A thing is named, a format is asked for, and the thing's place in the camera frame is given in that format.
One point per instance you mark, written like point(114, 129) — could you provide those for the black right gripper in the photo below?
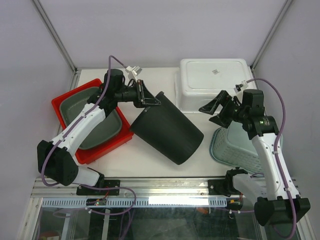
point(223, 98)

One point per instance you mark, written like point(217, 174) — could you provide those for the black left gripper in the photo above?
point(144, 96)

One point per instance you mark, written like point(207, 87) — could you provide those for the black ribbed waste bin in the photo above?
point(168, 130)

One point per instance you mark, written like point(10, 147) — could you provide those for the white plastic tub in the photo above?
point(200, 80)

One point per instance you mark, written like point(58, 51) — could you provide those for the light teal perforated basket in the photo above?
point(231, 146)

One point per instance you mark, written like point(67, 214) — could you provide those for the grey-green plastic basin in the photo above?
point(104, 131)

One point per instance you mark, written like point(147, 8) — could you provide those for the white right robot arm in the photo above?
point(280, 201)

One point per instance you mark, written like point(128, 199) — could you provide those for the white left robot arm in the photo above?
point(56, 157)

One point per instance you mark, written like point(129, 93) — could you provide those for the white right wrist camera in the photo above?
point(241, 86)

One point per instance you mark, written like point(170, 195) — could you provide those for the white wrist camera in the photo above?
point(241, 86)
point(135, 71)

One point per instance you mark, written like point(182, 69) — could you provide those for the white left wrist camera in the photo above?
point(135, 71)

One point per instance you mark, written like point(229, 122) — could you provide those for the aluminium mounting rail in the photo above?
point(143, 187)

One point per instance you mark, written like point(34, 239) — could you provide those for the white slotted cable duct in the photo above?
point(140, 202)

